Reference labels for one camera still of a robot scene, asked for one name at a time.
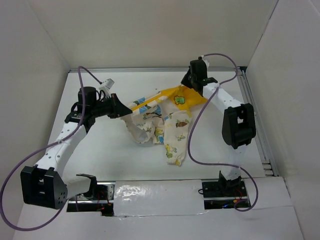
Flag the purple cable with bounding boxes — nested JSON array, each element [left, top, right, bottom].
[[0, 65, 103, 231], [187, 52, 259, 213]]

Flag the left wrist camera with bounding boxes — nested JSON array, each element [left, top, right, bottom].
[[99, 78, 115, 93]]

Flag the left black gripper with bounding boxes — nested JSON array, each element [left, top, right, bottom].
[[90, 93, 131, 119]]

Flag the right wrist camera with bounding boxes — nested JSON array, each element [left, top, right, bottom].
[[198, 55, 210, 69]]

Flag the yellow and cream baby jacket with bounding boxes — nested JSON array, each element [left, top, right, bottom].
[[121, 85, 207, 166]]

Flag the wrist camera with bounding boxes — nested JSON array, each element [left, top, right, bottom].
[[198, 55, 210, 69], [99, 78, 115, 93]]

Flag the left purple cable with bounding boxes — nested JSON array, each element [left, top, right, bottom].
[[0, 65, 103, 231]]

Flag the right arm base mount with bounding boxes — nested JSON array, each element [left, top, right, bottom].
[[198, 172, 251, 210]]

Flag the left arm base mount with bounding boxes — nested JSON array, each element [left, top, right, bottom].
[[66, 173, 116, 217]]

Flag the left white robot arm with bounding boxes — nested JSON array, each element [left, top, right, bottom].
[[20, 86, 132, 210]]

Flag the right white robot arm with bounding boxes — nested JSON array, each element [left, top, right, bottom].
[[181, 57, 256, 196]]

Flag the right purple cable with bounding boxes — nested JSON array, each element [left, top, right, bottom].
[[187, 52, 259, 213]]

